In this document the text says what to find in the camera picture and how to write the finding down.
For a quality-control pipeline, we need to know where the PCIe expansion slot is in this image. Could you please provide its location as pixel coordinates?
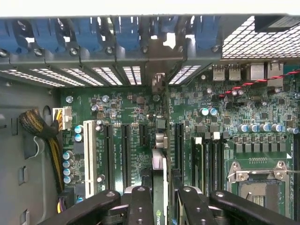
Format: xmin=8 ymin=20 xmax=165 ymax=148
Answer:
xmin=104 ymin=123 xmax=115 ymax=191
xmin=174 ymin=122 xmax=185 ymax=175
xmin=139 ymin=123 xmax=149 ymax=147
xmin=121 ymin=123 xmax=132 ymax=189

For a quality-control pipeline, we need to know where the installed RAM stick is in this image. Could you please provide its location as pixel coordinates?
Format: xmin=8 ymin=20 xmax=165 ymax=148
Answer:
xmin=191 ymin=136 xmax=205 ymax=197

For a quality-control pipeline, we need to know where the CPU socket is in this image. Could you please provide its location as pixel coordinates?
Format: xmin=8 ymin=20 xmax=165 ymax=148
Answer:
xmin=225 ymin=160 xmax=294 ymax=213

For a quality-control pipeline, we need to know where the red black twisted wire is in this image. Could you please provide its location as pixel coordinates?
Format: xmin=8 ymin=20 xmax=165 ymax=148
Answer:
xmin=218 ymin=68 xmax=300 ymax=98

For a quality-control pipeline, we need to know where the blue slot clip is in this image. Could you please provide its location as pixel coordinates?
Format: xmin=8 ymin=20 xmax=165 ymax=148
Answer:
xmin=114 ymin=15 xmax=142 ymax=53
xmin=30 ymin=18 xmax=69 ymax=54
xmin=194 ymin=15 xmax=222 ymax=53
xmin=74 ymin=16 xmax=105 ymax=53
xmin=0 ymin=19 xmax=23 ymax=56

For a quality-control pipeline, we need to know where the green motherboard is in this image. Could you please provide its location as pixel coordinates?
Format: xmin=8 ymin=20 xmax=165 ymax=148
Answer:
xmin=58 ymin=62 xmax=300 ymax=225

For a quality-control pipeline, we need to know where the open PC case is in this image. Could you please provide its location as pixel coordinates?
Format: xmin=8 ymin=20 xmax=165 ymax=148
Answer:
xmin=0 ymin=13 xmax=300 ymax=225

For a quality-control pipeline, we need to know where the white power connector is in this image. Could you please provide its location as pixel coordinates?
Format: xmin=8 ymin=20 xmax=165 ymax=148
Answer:
xmin=52 ymin=107 xmax=73 ymax=131

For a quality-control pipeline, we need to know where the yellow black wire bundle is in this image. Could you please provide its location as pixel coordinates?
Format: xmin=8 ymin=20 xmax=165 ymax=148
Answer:
xmin=18 ymin=108 xmax=69 ymax=214

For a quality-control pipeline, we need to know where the white PCI expansion slot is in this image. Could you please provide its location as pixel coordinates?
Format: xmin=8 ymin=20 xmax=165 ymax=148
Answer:
xmin=82 ymin=119 xmax=97 ymax=200

